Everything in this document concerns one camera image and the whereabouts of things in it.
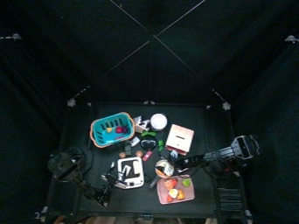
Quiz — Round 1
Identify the red salmon slice white dot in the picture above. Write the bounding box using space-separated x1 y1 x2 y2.
141 150 154 162

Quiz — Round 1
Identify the white toy food piece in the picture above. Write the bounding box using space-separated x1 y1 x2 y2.
162 164 174 176

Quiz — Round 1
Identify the orange toy bowl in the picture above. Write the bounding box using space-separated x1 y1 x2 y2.
153 159 174 179

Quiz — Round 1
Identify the white cardboard box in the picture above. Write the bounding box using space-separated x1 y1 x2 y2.
164 123 194 156

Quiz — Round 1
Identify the red toy tomato half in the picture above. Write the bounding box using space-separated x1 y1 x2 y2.
162 178 178 191

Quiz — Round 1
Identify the white plastic tray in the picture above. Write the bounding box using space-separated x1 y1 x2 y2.
116 156 145 190

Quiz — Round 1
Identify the glossy black bowl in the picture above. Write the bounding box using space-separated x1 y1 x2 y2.
138 136 157 151

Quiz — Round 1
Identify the grey toy knife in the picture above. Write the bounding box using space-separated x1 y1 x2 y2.
148 176 161 189

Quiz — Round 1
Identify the yellow toy fruit half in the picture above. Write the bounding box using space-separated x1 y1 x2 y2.
166 188 180 200

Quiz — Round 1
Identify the pink cutting board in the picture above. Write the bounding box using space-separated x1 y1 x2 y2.
154 174 196 206

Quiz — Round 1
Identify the white round cup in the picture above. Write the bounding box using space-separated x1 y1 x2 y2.
149 113 169 131

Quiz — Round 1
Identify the small white cube box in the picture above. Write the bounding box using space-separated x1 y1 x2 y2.
133 115 152 134

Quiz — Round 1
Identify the white text label sticker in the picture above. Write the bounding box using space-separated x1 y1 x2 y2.
217 186 242 213

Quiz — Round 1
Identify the teal basket with orange rim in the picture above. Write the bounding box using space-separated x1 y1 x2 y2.
88 112 136 149

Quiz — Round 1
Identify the thin diagonal wire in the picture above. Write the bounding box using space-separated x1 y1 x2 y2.
108 0 230 106

